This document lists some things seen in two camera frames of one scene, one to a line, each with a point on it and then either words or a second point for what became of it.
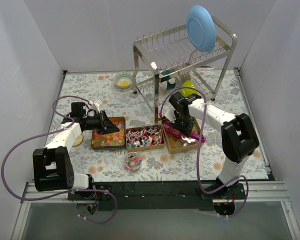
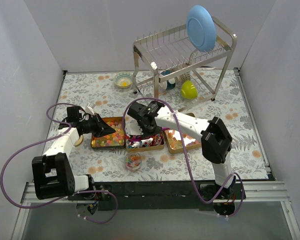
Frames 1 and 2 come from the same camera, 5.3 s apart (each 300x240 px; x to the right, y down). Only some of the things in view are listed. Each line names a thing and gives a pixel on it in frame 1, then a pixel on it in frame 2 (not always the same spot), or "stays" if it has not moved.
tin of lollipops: (144, 138) stays
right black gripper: (184, 125) to (145, 127)
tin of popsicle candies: (177, 144) stays
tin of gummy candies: (116, 140) stays
